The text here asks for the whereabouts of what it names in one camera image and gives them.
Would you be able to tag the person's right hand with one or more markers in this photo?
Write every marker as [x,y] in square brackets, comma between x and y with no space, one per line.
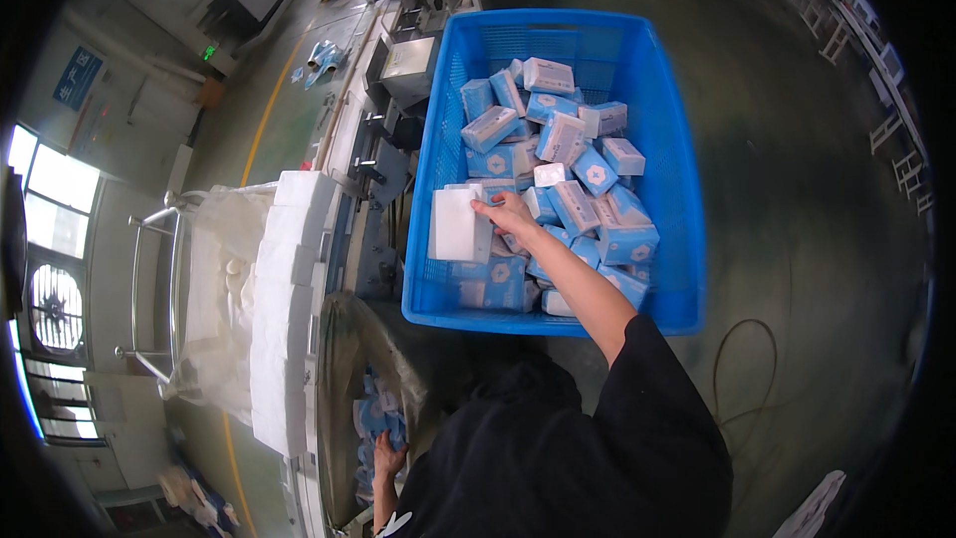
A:
[512,215]

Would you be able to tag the person's left hand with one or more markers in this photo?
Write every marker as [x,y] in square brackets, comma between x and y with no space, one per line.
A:
[388,459]

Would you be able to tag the person's left fingers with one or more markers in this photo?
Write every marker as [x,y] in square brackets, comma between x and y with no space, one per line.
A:
[390,446]

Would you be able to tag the large clear plastic bag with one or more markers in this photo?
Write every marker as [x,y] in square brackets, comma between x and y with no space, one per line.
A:
[351,359]

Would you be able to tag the white tissue pack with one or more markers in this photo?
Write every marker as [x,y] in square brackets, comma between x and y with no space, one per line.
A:
[455,228]

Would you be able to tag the heap of bagged blue packets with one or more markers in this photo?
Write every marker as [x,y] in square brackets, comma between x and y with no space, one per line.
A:
[373,418]

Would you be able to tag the person's body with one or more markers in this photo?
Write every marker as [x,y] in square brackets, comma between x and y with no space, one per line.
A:
[567,448]

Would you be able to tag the row of white tissue stacks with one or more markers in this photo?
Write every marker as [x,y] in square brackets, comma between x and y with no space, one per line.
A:
[287,291]

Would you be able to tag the heap of white bags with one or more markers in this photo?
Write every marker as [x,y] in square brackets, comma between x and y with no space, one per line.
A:
[198,500]

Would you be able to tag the white sack on cart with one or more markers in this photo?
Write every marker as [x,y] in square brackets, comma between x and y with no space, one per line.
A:
[220,299]

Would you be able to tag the pile of blue tissue packets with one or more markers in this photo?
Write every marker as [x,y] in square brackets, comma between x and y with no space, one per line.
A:
[575,164]

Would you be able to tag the packing machine conveyor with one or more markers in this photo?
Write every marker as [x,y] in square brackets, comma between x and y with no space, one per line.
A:
[403,75]

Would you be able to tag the blue wrapper scraps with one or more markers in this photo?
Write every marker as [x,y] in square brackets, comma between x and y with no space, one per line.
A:
[322,60]

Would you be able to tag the blue plastic crate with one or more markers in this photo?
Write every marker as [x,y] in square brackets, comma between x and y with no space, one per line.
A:
[672,164]

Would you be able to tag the white sheet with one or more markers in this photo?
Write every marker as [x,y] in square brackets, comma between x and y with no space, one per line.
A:
[814,508]

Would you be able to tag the row of white racks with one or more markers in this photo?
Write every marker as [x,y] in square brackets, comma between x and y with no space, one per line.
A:
[892,127]

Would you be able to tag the metal cart frame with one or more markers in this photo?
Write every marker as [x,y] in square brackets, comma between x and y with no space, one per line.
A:
[146,220]

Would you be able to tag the wall ventilation fan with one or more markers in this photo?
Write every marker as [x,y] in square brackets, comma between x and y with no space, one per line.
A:
[56,308]

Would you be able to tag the blue wall sign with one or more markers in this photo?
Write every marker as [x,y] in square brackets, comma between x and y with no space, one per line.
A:
[77,77]

